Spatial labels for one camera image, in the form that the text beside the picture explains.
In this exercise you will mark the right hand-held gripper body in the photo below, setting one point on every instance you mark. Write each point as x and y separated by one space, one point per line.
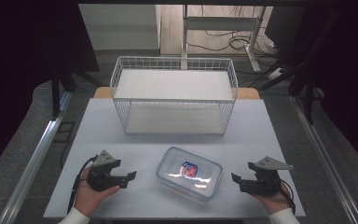
267 179

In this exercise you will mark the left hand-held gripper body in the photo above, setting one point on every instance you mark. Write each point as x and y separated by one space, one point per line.
101 174

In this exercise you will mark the person's right hand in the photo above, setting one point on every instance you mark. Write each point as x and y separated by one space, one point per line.
275 202

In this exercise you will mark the person's left hand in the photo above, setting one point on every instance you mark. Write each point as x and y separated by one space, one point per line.
88 197

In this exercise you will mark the clear plastic lidded container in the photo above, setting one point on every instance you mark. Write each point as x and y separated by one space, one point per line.
175 161

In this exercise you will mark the wooden table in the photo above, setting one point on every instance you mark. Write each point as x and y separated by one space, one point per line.
101 92

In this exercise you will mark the black metal stand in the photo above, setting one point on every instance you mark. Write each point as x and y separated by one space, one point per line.
309 99
56 93

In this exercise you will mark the white power strip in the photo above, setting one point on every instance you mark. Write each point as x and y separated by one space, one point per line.
275 73

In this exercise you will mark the dark curtain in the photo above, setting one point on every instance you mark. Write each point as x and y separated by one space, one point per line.
348 77
18 62

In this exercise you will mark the aluminium rail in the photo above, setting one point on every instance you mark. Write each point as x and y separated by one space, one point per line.
323 155
34 161

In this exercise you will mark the white metal desk frame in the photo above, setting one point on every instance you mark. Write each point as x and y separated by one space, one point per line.
220 22

